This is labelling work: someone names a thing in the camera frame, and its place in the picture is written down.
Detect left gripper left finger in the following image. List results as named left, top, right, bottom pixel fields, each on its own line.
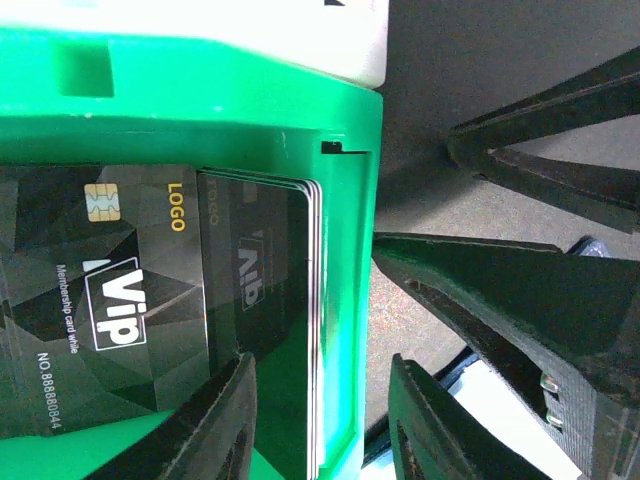
left=89, top=353, right=257, bottom=479

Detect white plastic bin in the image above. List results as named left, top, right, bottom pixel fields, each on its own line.
left=1, top=0, right=389, bottom=89

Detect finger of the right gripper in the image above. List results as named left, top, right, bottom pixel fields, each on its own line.
left=372, top=233, right=639, bottom=479
left=447, top=44, right=640, bottom=236

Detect middle green plastic bin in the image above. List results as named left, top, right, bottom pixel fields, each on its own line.
left=1, top=28, right=382, bottom=479

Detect blue card holder wallet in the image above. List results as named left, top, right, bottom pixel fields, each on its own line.
left=372, top=233, right=615, bottom=479

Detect black cards in green bin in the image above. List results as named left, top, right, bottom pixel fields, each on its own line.
left=1, top=164, right=323, bottom=479

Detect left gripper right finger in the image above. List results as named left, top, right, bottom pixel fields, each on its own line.
left=388, top=353, right=575, bottom=479

